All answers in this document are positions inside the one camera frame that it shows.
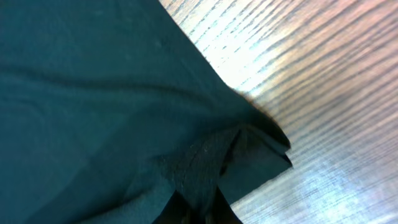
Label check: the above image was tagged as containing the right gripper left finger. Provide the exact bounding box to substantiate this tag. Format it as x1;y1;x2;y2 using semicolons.
152;191;190;224

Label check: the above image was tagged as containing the black t-shirt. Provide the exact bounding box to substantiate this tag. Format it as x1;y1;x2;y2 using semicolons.
1;0;292;223

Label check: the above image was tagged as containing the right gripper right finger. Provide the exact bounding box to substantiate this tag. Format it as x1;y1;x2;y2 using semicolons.
208;187;243;224

